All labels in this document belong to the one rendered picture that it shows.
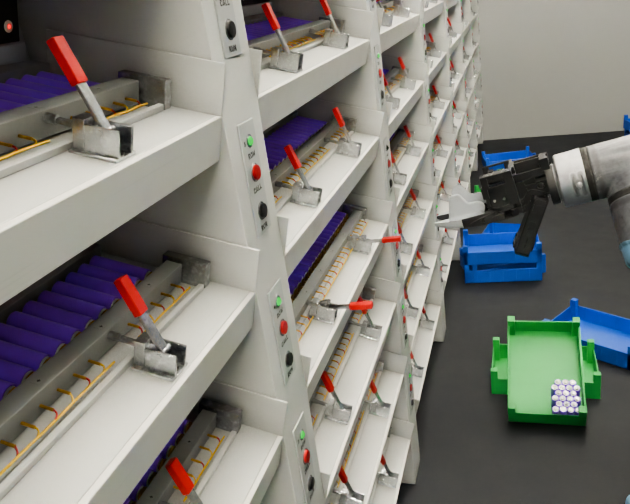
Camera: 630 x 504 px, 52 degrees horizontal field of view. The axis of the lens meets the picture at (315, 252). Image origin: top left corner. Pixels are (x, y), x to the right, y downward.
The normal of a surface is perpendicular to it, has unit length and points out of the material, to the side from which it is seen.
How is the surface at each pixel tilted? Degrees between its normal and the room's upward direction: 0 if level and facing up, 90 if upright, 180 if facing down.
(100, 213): 106
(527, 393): 28
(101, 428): 16
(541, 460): 0
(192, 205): 90
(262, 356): 90
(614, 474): 0
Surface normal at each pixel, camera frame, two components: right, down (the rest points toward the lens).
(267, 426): -0.28, 0.40
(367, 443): 0.13, -0.89
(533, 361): -0.25, -0.62
